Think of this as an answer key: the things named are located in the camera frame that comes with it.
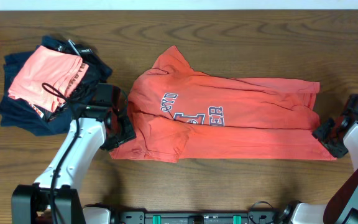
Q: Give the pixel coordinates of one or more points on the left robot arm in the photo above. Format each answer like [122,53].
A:
[53,197]

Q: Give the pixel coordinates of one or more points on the black mounting rail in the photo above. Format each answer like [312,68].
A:
[260,212]

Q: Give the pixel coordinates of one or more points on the red soccer t-shirt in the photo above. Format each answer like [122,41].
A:
[179,113]

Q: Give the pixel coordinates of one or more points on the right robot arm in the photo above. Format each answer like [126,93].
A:
[343,206]

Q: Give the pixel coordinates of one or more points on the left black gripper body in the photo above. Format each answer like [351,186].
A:
[123,130]

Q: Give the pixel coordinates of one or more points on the folded pink shirt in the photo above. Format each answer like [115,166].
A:
[27,84]

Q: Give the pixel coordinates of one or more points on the folded black garment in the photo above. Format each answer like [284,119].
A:
[87,74]

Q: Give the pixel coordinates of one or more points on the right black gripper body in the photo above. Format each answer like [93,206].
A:
[330,139]

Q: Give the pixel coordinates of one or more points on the folded navy garment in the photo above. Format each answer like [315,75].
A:
[20,113]

